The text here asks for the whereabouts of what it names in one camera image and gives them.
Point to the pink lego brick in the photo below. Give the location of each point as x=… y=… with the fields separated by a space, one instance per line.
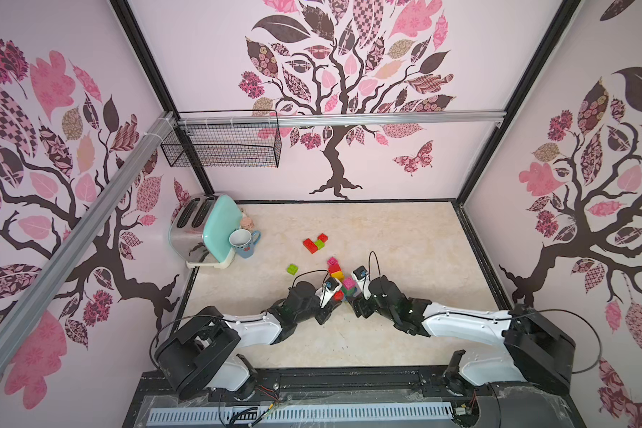
x=349 y=283

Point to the yellow lego brick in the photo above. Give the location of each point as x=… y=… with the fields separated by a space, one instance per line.
x=337 y=275

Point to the blue floral mug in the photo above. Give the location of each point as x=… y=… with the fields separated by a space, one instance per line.
x=244 y=242

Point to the black wire basket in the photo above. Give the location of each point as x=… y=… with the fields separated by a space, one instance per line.
x=225 y=139

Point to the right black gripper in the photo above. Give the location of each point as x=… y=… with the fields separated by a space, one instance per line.
x=361 y=305

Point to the white slotted cable duct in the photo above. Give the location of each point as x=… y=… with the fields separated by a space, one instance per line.
x=295 y=415

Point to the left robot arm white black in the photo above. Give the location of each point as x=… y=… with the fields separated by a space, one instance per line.
x=204 y=353

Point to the pink patterned small jar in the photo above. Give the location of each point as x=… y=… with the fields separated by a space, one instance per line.
x=247 y=223

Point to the aluminium frame rail back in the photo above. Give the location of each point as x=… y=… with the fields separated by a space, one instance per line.
x=342 y=119

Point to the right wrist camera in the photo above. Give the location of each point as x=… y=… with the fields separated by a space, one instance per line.
x=360 y=276

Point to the mint green toaster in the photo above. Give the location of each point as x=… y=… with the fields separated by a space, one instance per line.
x=200 y=233

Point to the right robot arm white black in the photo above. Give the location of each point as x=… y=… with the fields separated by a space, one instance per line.
x=525 y=346

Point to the aluminium frame rail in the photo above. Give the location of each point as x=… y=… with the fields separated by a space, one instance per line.
x=342 y=119
x=23 y=318

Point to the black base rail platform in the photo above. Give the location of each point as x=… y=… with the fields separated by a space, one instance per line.
x=492 y=405

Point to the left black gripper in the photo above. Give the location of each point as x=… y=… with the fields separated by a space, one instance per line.
x=327 y=312

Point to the red long lego brick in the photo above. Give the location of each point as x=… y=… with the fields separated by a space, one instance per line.
x=310 y=246

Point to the aluminium frame rail left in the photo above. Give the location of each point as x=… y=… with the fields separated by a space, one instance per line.
x=23 y=318

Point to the lime green loose lego brick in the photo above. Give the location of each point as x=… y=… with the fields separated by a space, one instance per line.
x=292 y=269

